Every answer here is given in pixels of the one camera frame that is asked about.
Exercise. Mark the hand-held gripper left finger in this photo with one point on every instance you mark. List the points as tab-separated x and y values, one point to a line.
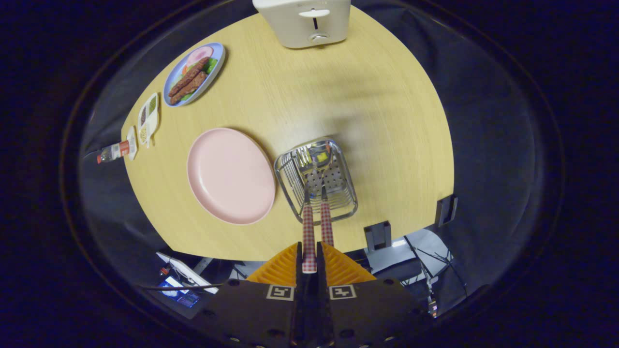
299	285

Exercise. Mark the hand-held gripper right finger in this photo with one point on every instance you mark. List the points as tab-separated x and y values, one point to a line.
321	285

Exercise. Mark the black tripod stand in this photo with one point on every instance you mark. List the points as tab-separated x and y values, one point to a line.
425	270

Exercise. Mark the white flat panel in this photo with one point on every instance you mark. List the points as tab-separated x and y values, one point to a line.
188	273

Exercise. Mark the lit blue screen device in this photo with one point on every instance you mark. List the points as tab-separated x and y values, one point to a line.
179	295

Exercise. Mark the pink plate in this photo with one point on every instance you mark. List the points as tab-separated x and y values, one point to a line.
227	176

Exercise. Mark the white square coaster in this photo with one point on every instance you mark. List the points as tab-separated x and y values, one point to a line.
132	145

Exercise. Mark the white divided sauce dish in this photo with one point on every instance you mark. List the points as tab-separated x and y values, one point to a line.
151	121

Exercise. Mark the brown sausage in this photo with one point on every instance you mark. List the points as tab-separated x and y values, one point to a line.
191	76
192	88

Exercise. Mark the clear bottle with red label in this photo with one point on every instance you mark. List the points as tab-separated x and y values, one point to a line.
113	152

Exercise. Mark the green lettuce leaf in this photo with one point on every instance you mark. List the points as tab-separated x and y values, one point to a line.
211	66

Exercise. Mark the blue plate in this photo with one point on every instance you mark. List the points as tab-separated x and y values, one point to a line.
219	63

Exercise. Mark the pink ham slice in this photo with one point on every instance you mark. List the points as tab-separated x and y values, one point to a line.
200	54

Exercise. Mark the white toaster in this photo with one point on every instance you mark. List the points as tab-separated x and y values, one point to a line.
290	29

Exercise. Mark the black table bracket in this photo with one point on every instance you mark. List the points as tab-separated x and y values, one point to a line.
377	237
446	210

